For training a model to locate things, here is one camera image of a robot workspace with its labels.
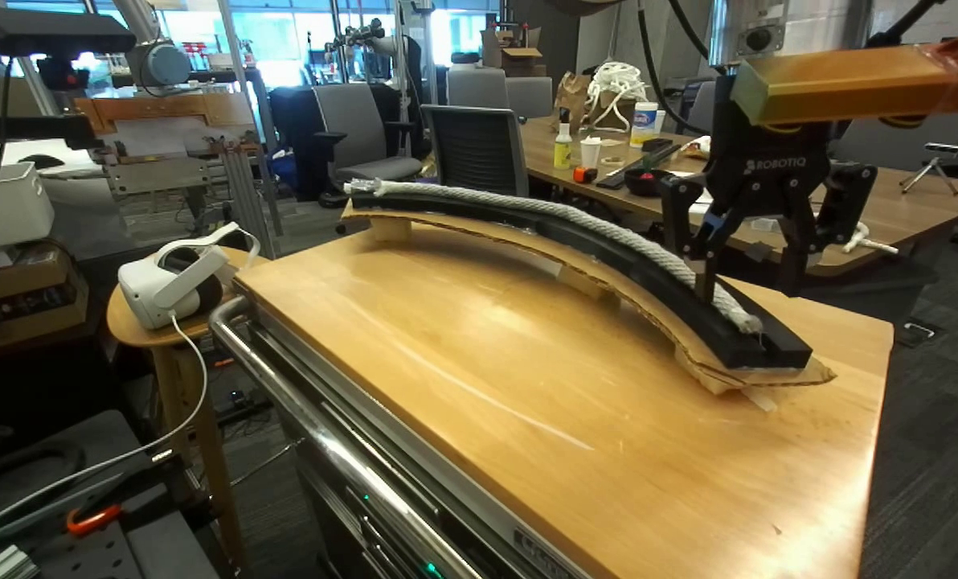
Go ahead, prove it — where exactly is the round wooden stool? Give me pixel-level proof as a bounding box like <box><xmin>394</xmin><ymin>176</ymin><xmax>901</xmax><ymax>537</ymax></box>
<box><xmin>107</xmin><ymin>273</ymin><xmax>245</xmax><ymax>575</ymax></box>

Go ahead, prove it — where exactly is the green glue bottle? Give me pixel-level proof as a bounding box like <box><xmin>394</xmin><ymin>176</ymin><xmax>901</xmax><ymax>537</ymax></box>
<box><xmin>553</xmin><ymin>111</ymin><xmax>571</xmax><ymax>170</ymax></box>

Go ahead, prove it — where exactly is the black bowl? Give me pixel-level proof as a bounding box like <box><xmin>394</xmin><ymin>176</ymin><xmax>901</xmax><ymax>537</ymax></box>
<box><xmin>624</xmin><ymin>167</ymin><xmax>672</xmax><ymax>197</ymax></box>

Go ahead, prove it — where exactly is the orange clamp handle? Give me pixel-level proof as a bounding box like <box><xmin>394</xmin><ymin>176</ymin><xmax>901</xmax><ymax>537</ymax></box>
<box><xmin>63</xmin><ymin>504</ymin><xmax>122</xmax><ymax>537</ymax></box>

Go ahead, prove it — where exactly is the black curved foam track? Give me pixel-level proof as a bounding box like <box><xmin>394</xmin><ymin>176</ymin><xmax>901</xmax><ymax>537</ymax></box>
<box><xmin>344</xmin><ymin>179</ymin><xmax>812</xmax><ymax>370</ymax></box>

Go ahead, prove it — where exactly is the dark mesh office chair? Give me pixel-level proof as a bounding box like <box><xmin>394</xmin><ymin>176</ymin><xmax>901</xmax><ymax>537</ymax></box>
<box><xmin>425</xmin><ymin>107</ymin><xmax>531</xmax><ymax>197</ymax></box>

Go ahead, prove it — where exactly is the coiled white rope pile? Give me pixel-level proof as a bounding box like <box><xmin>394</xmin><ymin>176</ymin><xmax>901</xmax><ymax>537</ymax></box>
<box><xmin>585</xmin><ymin>57</ymin><xmax>652</xmax><ymax>136</ymax></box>

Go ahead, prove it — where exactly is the white box left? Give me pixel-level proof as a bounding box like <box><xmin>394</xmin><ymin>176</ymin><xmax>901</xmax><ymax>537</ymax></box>
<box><xmin>0</xmin><ymin>160</ymin><xmax>55</xmax><ymax>247</ymax></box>

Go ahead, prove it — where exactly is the white VR headset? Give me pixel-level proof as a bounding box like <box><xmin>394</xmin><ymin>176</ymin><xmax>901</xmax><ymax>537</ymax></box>
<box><xmin>118</xmin><ymin>221</ymin><xmax>261</xmax><ymax>332</ymax></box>

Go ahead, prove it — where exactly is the white headset cable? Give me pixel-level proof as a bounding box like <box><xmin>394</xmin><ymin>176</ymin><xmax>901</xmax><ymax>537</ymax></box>
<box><xmin>0</xmin><ymin>312</ymin><xmax>216</xmax><ymax>539</ymax></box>

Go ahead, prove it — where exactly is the metal cart handle bar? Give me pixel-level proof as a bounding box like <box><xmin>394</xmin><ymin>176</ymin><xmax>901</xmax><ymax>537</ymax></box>
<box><xmin>208</xmin><ymin>300</ymin><xmax>481</xmax><ymax>579</ymax></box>

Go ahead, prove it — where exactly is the white plastic cup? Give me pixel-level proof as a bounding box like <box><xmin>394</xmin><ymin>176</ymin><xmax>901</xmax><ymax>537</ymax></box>
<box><xmin>577</xmin><ymin>136</ymin><xmax>605</xmax><ymax>167</ymax></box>

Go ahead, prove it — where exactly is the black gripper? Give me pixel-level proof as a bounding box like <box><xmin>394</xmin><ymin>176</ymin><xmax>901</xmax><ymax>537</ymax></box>
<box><xmin>659</xmin><ymin>69</ymin><xmax>876</xmax><ymax>303</ymax></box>

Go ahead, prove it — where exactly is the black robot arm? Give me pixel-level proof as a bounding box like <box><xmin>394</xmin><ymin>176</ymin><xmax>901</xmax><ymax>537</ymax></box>
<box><xmin>686</xmin><ymin>0</ymin><xmax>958</xmax><ymax>303</ymax></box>

